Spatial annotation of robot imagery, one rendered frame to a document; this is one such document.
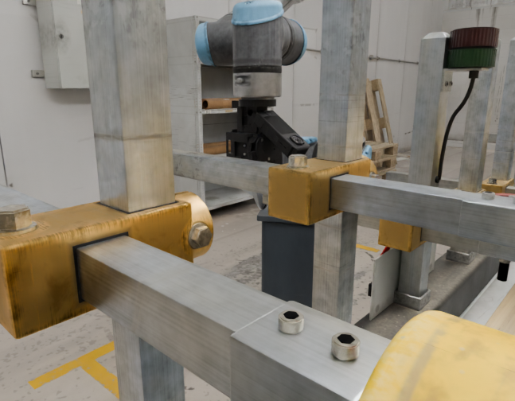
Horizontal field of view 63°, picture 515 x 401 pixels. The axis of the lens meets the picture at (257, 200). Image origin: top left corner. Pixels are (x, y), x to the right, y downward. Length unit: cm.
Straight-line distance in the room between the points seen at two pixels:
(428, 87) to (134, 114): 49
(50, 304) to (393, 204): 27
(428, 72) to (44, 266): 57
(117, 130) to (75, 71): 270
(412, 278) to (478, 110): 36
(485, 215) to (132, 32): 27
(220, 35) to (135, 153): 70
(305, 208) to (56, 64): 264
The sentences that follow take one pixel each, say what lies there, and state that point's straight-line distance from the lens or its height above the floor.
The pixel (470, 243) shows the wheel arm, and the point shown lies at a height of 84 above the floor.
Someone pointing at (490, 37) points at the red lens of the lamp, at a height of 111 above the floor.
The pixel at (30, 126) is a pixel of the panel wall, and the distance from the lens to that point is 309.
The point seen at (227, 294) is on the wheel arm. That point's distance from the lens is 18.
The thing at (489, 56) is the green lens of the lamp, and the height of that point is 109.
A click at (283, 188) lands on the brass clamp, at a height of 95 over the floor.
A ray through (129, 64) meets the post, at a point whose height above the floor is 106.
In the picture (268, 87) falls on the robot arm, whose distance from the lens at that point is 78.
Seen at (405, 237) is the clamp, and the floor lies 84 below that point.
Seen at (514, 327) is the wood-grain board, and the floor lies 90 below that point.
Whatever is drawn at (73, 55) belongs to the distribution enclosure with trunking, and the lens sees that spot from 296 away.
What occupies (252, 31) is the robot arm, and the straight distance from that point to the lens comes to 78.
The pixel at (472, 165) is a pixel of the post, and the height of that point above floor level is 90.
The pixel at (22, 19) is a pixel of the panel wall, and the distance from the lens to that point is 312.
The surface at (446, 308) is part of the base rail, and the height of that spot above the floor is 68.
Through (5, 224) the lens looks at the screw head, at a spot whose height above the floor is 98.
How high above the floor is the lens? 104
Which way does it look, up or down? 15 degrees down
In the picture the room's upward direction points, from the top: straight up
